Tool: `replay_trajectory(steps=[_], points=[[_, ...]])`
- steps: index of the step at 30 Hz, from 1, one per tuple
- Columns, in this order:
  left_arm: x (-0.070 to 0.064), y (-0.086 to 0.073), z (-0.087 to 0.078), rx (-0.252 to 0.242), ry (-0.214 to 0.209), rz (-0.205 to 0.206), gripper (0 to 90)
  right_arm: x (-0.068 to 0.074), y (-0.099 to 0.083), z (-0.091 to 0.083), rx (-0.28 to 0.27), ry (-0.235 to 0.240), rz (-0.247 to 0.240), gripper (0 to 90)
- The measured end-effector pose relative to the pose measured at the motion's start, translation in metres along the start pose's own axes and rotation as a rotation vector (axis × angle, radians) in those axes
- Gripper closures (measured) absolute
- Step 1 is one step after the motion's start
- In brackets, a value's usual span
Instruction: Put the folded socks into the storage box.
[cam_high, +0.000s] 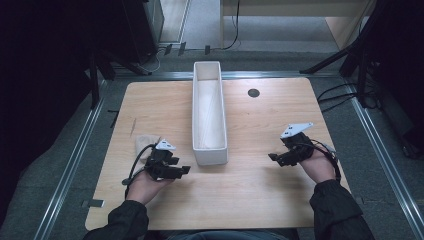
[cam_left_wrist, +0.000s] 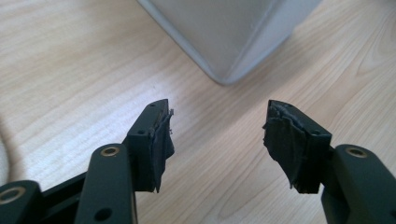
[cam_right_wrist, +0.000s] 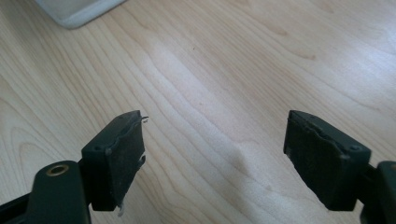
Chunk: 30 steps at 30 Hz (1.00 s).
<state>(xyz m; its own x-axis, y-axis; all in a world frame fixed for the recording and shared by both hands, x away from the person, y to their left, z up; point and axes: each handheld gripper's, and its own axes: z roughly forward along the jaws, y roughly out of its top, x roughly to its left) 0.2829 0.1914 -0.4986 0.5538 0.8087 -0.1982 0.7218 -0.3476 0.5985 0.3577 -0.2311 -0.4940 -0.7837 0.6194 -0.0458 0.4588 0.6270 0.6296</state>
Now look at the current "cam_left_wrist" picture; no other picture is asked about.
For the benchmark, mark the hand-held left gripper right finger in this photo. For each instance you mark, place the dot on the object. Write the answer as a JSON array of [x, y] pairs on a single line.
[[295, 146]]

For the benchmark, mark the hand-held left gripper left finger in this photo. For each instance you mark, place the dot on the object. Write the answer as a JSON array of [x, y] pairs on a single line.
[[146, 146]]

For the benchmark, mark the grey plastic bin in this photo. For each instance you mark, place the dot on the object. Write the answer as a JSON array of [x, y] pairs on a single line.
[[230, 34]]

